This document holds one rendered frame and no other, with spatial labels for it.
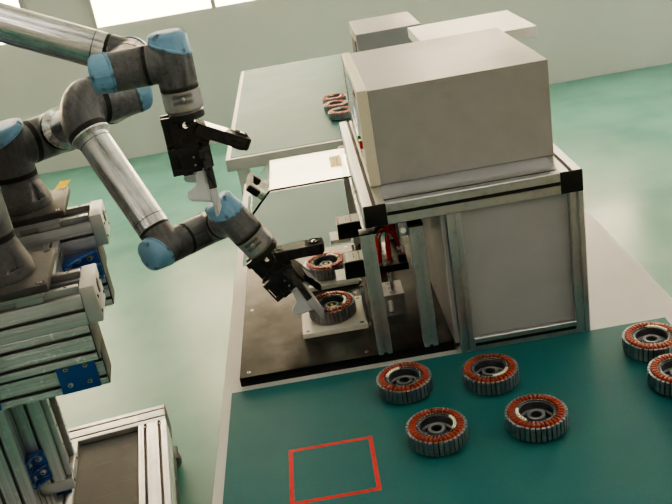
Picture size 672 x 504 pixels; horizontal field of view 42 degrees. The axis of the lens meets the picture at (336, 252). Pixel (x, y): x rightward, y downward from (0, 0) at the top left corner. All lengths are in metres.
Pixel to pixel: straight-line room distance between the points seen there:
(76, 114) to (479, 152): 0.89
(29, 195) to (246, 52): 4.36
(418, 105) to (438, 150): 0.11
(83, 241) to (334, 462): 1.12
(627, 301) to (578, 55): 5.08
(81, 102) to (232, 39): 4.63
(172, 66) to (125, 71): 0.09
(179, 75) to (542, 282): 0.85
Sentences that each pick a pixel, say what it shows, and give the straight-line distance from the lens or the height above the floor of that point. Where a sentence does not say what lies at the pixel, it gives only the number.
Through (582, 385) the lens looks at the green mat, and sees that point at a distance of 1.76.
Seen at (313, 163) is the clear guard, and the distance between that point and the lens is 2.22.
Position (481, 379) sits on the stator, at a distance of 1.73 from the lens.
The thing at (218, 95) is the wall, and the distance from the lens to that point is 6.72.
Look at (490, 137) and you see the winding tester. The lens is 1.84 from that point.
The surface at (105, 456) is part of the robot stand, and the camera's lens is 2.85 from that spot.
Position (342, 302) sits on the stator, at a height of 0.82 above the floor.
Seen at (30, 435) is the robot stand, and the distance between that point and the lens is 2.45.
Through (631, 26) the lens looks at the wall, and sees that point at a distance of 7.14.
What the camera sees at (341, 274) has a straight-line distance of 2.01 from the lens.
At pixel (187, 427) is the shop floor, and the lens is 3.24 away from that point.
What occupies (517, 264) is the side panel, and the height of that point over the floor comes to 0.93.
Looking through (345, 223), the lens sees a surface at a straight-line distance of 2.19.
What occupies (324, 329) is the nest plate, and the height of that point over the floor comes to 0.78.
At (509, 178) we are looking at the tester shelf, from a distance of 1.77.
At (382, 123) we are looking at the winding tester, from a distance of 1.79.
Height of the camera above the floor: 1.72
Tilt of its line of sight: 23 degrees down
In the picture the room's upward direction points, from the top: 10 degrees counter-clockwise
